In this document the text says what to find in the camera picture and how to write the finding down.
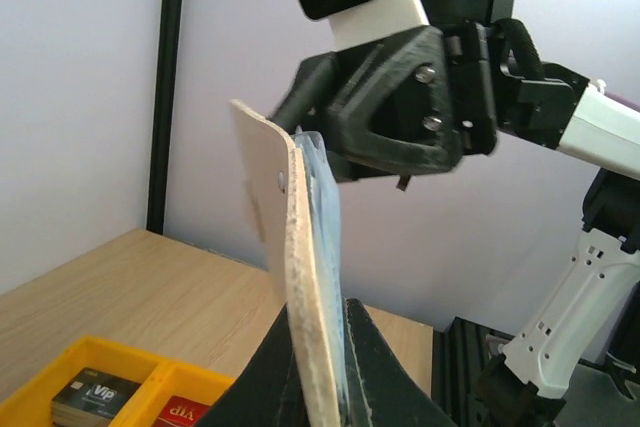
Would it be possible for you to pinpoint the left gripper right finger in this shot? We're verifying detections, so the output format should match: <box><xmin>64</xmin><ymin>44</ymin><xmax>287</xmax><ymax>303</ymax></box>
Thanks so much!
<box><xmin>343</xmin><ymin>299</ymin><xmax>453</xmax><ymax>426</ymax></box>

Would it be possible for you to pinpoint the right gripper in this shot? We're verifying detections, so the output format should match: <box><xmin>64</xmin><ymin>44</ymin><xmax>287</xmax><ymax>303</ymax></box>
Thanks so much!
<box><xmin>317</xmin><ymin>20</ymin><xmax>589</xmax><ymax>182</ymax></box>

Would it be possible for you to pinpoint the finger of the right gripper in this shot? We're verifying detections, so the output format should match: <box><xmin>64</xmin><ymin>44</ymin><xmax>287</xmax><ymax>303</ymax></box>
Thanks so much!
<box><xmin>268</xmin><ymin>52</ymin><xmax>339</xmax><ymax>132</ymax></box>

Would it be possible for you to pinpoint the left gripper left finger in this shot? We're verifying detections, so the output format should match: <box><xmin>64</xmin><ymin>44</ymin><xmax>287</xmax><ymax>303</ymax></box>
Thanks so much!
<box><xmin>197</xmin><ymin>308</ymin><xmax>305</xmax><ymax>427</ymax></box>

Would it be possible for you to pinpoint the red card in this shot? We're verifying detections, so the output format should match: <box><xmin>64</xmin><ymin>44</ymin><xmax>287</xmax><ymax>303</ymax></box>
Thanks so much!
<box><xmin>152</xmin><ymin>396</ymin><xmax>210</xmax><ymax>427</ymax></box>

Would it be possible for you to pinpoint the dark blue card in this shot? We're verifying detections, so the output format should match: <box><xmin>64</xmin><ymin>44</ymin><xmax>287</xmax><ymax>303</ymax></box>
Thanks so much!
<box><xmin>51</xmin><ymin>368</ymin><xmax>141</xmax><ymax>427</ymax></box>

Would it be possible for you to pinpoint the yellow bin middle right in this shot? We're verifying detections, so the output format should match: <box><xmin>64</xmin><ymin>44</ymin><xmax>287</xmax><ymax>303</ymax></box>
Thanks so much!
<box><xmin>110</xmin><ymin>361</ymin><xmax>235</xmax><ymax>426</ymax></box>

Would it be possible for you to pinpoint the yellow bin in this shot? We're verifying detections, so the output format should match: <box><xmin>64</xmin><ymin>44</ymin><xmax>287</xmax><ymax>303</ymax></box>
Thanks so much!
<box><xmin>1</xmin><ymin>337</ymin><xmax>169</xmax><ymax>426</ymax></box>
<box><xmin>110</xmin><ymin>361</ymin><xmax>235</xmax><ymax>426</ymax></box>

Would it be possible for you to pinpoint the yellow bin back right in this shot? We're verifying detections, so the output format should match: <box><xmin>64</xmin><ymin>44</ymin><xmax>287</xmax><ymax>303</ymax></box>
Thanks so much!
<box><xmin>1</xmin><ymin>337</ymin><xmax>169</xmax><ymax>426</ymax></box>

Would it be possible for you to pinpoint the black aluminium frame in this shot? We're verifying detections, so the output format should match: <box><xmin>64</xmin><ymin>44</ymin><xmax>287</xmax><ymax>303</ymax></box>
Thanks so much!
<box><xmin>146</xmin><ymin>0</ymin><xmax>183</xmax><ymax>235</ymax></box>

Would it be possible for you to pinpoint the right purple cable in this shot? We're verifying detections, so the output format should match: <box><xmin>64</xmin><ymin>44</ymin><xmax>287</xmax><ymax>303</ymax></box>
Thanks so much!
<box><xmin>604</xmin><ymin>88</ymin><xmax>640</xmax><ymax>113</ymax></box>

